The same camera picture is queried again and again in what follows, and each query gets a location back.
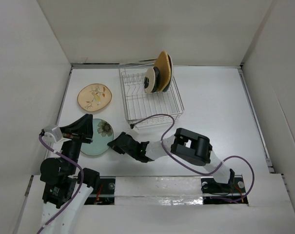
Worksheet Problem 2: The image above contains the woven bamboo square tray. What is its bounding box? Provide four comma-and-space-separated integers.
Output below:
154, 51, 170, 92

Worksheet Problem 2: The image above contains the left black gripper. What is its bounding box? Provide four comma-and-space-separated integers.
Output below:
60, 112, 93, 173

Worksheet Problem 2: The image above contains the light green flower plate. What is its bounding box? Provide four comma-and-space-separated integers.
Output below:
80, 118, 114, 156

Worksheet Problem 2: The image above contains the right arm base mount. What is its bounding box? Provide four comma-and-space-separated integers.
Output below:
200, 175, 248, 205

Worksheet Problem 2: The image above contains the metal wire dish rack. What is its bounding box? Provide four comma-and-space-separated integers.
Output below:
118, 59, 184, 127

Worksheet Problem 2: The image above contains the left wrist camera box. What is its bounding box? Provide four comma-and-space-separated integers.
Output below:
40, 125, 63, 143

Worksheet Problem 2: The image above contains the red teal flower plate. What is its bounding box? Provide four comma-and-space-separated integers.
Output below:
162, 55, 173, 92

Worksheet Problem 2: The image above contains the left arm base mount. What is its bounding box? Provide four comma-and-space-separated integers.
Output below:
84, 177, 116, 205

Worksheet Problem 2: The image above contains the beige bird pattern plate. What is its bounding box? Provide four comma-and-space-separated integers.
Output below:
77, 83, 112, 112

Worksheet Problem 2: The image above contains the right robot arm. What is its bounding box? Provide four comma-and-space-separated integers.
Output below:
107, 128, 235, 193

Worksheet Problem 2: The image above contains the black round plate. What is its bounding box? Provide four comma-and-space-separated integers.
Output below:
152, 66, 161, 93

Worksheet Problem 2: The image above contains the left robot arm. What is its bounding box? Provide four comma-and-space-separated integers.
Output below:
38, 114, 100, 234

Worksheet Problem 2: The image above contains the cream plate black spot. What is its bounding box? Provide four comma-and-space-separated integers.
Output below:
144, 67, 157, 94

